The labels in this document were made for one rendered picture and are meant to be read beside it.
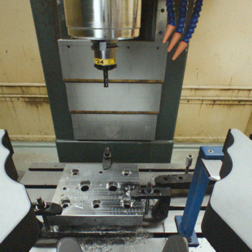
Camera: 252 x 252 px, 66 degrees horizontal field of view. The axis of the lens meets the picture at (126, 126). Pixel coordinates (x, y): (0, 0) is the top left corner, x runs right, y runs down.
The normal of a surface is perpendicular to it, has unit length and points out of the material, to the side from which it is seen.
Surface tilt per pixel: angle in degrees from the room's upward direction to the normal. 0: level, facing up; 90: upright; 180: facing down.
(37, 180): 0
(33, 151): 0
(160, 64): 90
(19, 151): 0
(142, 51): 90
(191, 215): 90
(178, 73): 90
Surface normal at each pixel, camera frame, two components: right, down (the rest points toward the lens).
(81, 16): -0.43, 0.44
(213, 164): 0.02, -0.87
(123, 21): 0.57, 0.42
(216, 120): 0.01, 0.50
